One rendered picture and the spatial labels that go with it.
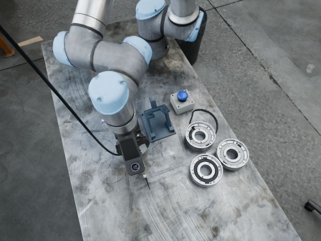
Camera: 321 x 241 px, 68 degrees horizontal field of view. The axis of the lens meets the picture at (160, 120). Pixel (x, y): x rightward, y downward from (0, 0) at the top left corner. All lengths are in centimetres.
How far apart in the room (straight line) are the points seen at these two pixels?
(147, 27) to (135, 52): 49
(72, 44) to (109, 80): 15
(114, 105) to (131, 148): 18
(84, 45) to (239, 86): 168
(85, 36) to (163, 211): 55
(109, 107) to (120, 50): 14
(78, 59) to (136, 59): 14
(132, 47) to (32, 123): 165
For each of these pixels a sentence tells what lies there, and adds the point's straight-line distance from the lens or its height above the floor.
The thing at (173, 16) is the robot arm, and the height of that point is 104.
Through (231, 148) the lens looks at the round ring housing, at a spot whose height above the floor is 83.
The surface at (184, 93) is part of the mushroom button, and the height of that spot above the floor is 87.
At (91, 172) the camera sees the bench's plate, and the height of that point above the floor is 80.
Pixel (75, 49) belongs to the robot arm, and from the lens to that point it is 58.
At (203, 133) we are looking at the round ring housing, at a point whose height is 82.
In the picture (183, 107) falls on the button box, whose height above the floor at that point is 84.
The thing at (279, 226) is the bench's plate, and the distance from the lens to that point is 87.
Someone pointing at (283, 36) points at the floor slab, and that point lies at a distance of 267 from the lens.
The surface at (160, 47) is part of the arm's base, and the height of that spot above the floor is 86.
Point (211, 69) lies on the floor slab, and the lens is 218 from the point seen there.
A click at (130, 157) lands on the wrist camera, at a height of 103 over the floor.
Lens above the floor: 160
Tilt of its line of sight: 60 degrees down
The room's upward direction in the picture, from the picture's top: 3 degrees counter-clockwise
